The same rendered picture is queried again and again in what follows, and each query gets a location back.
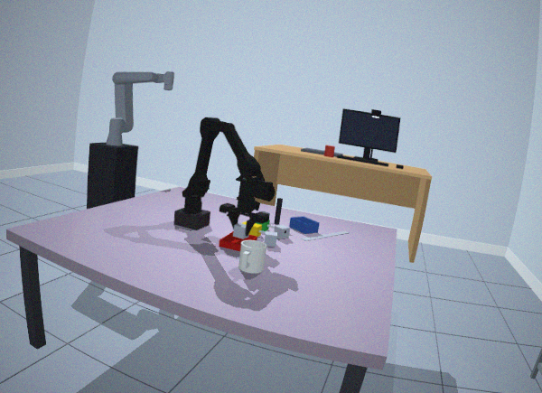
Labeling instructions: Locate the red tray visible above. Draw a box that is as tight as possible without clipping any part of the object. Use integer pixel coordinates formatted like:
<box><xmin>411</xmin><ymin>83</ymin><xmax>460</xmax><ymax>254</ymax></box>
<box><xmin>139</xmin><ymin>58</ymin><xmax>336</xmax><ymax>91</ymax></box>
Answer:
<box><xmin>219</xmin><ymin>231</ymin><xmax>257</xmax><ymax>251</ymax></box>

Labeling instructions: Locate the white mug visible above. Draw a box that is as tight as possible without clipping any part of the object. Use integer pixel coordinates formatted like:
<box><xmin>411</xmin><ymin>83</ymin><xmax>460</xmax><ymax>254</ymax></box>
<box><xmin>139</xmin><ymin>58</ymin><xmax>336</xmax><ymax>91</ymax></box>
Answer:
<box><xmin>238</xmin><ymin>240</ymin><xmax>266</xmax><ymax>273</ymax></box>

